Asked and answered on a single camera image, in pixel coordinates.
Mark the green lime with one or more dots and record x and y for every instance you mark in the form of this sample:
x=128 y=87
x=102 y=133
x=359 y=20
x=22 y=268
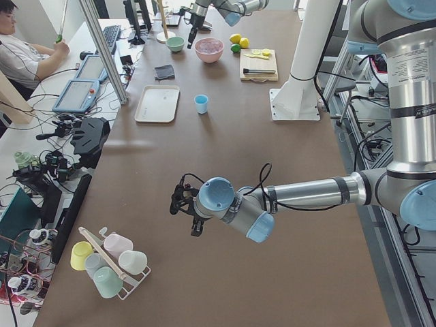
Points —
x=235 y=48

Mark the green glass bottle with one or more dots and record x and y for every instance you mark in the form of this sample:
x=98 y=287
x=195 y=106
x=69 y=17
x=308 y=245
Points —
x=24 y=159

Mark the blue plastic cup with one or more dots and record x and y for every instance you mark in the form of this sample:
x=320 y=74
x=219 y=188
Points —
x=201 y=103

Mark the yellow cup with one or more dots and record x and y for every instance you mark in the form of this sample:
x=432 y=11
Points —
x=80 y=252

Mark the wooden mug tree stand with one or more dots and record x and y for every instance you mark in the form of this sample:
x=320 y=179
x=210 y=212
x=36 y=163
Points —
x=163 y=36

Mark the grey blue cup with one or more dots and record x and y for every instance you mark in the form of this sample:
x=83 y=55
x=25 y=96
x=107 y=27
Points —
x=93 y=263

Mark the mint green cup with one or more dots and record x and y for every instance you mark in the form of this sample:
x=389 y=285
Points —
x=107 y=282

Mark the lower teach pendant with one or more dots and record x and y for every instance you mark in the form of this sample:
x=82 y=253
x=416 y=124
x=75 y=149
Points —
x=77 y=96

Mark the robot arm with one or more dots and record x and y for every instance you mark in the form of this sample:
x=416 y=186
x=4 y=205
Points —
x=231 y=11
x=397 y=172

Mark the seated person in white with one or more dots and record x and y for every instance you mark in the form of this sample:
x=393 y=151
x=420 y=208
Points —
x=25 y=65

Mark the teach pendant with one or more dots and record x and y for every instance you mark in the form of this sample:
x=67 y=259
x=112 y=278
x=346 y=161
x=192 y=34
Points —
x=92 y=68
x=77 y=96

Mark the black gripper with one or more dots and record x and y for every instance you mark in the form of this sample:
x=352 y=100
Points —
x=197 y=220
x=197 y=19

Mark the grey folded cloth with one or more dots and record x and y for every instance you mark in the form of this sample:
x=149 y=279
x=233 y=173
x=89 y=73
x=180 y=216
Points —
x=164 y=72

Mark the wooden cutting board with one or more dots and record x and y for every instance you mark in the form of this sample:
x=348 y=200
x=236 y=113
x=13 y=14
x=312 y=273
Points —
x=256 y=63

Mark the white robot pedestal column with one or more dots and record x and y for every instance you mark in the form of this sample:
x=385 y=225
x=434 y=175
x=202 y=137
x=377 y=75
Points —
x=297 y=98

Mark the pink cup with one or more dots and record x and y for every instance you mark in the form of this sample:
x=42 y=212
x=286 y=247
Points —
x=115 y=244

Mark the mint green bowl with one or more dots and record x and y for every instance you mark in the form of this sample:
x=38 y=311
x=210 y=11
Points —
x=175 y=43

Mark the lemon slices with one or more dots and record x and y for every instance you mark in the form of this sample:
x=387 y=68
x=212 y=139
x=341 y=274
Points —
x=256 y=53

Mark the metal ice scoop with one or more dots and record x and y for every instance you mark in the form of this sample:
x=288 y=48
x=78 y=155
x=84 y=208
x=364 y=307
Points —
x=206 y=27

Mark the upper teach pendant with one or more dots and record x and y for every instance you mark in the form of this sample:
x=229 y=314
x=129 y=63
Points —
x=92 y=68

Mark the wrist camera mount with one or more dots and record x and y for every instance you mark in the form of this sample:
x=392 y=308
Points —
x=180 y=199

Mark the aluminium frame post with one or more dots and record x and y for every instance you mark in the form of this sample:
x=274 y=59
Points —
x=92 y=19

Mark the knife with black handle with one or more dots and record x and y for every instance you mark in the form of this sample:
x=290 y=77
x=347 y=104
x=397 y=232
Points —
x=258 y=71

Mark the yellow lemon left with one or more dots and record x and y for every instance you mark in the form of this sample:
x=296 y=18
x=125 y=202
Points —
x=235 y=38

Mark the teal box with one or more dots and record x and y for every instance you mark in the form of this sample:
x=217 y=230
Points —
x=20 y=214

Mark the black keyboard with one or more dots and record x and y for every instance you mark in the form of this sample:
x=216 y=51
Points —
x=111 y=35

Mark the cream rabbit tray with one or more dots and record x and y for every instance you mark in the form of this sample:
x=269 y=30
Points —
x=157 y=104

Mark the white cup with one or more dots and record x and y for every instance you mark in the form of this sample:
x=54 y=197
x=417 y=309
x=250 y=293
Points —
x=134 y=262

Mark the pink bowl with ice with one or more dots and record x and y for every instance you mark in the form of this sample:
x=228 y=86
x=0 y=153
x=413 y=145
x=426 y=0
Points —
x=209 y=49

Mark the white wire cup rack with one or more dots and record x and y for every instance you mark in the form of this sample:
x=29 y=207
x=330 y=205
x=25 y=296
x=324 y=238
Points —
x=130 y=282

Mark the yellow lemon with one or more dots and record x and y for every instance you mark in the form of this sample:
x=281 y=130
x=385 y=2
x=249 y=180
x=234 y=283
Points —
x=235 y=38
x=244 y=42

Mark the yellow lemon right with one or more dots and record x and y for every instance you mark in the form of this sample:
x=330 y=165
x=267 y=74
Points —
x=244 y=42

